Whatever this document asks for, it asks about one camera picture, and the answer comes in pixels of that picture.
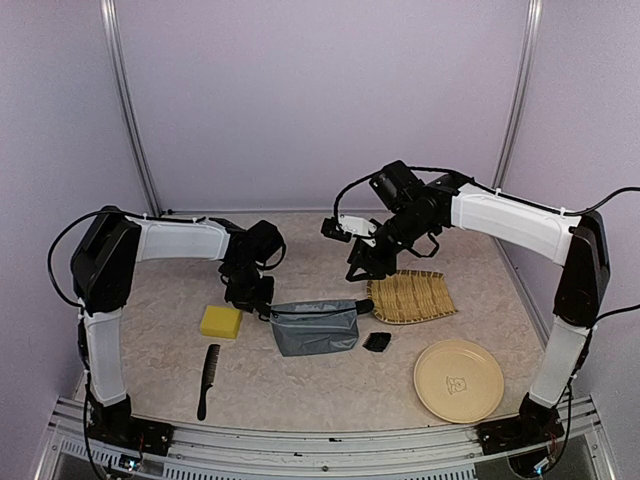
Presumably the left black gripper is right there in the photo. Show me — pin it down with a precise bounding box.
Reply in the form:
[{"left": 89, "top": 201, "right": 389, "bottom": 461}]
[{"left": 226, "top": 260, "right": 276, "bottom": 312}]

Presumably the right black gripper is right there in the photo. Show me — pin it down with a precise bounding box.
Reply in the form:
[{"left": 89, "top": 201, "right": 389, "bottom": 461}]
[{"left": 347, "top": 206, "right": 436, "bottom": 280}]

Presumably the yellow sponge block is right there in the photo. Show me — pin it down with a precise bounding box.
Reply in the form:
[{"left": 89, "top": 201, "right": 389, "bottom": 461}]
[{"left": 200, "top": 306, "right": 243, "bottom": 339}]

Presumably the grey zip pouch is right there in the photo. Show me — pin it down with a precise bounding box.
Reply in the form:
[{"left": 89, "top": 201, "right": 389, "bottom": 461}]
[{"left": 256, "top": 299, "right": 374, "bottom": 357}]

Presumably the black clipper guard attachment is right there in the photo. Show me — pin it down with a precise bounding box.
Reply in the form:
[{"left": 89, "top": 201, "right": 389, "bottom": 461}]
[{"left": 363, "top": 332, "right": 392, "bottom": 353}]

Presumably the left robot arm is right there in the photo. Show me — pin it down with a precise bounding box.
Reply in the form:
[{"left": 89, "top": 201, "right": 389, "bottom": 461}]
[{"left": 70, "top": 206, "right": 286, "bottom": 445}]

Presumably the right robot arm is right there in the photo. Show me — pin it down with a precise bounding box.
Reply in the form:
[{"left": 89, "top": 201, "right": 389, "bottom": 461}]
[{"left": 333, "top": 160, "right": 610, "bottom": 444}]

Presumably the woven bamboo tray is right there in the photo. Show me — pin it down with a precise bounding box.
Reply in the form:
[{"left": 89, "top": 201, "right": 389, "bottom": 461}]
[{"left": 367, "top": 270, "right": 458, "bottom": 325}]

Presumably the black plastic comb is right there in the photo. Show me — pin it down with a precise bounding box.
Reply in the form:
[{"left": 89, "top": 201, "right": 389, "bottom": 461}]
[{"left": 196, "top": 344, "right": 220, "bottom": 421}]

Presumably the beige round plate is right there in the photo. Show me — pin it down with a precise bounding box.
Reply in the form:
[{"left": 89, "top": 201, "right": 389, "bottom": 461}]
[{"left": 413, "top": 339, "right": 504, "bottom": 424}]

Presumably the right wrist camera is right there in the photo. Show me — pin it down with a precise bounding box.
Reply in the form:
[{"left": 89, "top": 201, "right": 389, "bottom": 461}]
[{"left": 321, "top": 214, "right": 377, "bottom": 247}]

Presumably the front aluminium rail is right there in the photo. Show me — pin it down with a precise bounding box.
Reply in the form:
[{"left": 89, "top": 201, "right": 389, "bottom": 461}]
[{"left": 34, "top": 394, "right": 621, "bottom": 480}]

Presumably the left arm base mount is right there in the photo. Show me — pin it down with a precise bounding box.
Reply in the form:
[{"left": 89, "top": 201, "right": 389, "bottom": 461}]
[{"left": 87, "top": 393, "right": 175, "bottom": 457}]

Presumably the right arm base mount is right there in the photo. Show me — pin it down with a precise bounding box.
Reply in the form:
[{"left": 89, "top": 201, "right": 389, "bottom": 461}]
[{"left": 475, "top": 393, "right": 565, "bottom": 455}]

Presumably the right aluminium frame post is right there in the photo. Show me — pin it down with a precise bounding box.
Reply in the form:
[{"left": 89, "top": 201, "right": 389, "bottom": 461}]
[{"left": 492, "top": 0, "right": 543, "bottom": 189}]

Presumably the aluminium frame post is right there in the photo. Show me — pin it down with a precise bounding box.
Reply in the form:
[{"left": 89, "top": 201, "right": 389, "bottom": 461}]
[
  {"left": 492, "top": 0, "right": 543, "bottom": 189},
  {"left": 100, "top": 0, "right": 163, "bottom": 215}
]

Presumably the left aluminium frame post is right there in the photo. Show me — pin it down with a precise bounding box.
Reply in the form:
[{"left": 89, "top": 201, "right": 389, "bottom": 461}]
[{"left": 100, "top": 0, "right": 163, "bottom": 215}]

